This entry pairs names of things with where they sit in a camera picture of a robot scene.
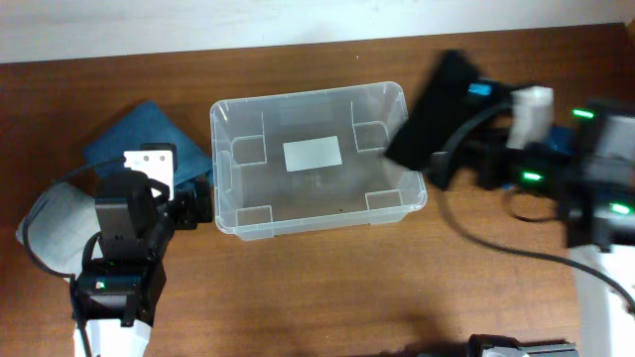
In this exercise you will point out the dark blue folded jeans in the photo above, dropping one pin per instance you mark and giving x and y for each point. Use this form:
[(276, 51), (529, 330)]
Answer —
[(146, 124)]

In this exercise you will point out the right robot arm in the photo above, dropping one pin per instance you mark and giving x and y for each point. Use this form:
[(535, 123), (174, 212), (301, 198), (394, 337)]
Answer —
[(595, 204)]

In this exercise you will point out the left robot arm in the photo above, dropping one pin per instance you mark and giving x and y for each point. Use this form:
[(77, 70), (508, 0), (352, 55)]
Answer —
[(139, 210)]

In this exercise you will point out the white label in container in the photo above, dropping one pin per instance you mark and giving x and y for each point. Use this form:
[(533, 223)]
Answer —
[(312, 154)]

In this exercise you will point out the black taped clothing bundle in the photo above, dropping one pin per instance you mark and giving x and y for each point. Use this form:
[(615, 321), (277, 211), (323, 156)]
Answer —
[(436, 114)]

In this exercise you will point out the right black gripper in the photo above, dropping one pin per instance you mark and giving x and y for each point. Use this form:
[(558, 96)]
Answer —
[(479, 161)]

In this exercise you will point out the blue taped clothing bundle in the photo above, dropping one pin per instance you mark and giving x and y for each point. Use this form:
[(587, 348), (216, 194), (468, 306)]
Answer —
[(538, 168)]

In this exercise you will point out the light blue jeans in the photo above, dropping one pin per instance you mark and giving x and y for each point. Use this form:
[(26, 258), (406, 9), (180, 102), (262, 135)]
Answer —
[(59, 232)]

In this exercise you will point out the clear plastic storage container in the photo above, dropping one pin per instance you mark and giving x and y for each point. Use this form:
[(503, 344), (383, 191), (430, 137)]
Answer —
[(255, 197)]

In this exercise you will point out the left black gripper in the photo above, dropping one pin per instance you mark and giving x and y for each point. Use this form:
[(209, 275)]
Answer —
[(193, 207)]

